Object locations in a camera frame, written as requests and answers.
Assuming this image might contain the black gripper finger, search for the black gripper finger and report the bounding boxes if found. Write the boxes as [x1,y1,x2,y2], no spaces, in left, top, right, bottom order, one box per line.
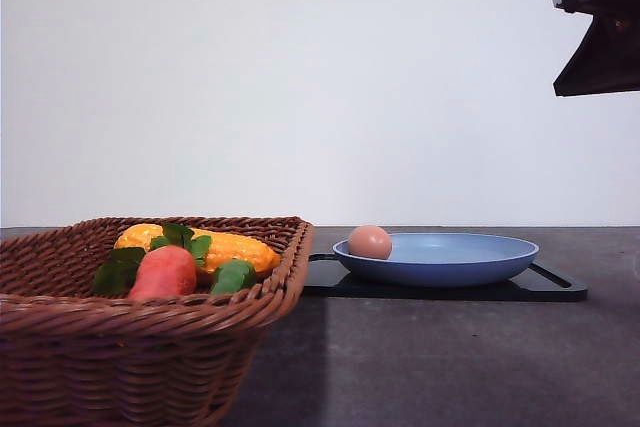
[553,12,640,97]

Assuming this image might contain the blue plate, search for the blue plate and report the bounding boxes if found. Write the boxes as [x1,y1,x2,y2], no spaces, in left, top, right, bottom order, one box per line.
[333,233,539,288]

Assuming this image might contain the brown egg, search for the brown egg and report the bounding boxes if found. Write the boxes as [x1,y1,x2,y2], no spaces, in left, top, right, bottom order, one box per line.
[348,225,392,260]

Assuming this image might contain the brown wicker basket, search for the brown wicker basket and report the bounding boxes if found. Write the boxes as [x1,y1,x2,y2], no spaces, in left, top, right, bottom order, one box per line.
[0,217,313,427]

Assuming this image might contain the black tray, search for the black tray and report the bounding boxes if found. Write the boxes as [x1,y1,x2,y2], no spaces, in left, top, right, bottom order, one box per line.
[302,253,588,302]

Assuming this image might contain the green toy vegetable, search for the green toy vegetable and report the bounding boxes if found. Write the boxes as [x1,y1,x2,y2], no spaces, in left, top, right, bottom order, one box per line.
[212,259,256,294]

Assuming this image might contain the red toy carrot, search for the red toy carrot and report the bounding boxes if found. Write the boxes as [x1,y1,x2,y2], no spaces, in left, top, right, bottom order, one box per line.
[128,245,197,300]

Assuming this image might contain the green toy leaves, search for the green toy leaves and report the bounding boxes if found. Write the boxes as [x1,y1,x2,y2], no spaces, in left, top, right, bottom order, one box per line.
[93,222,212,294]

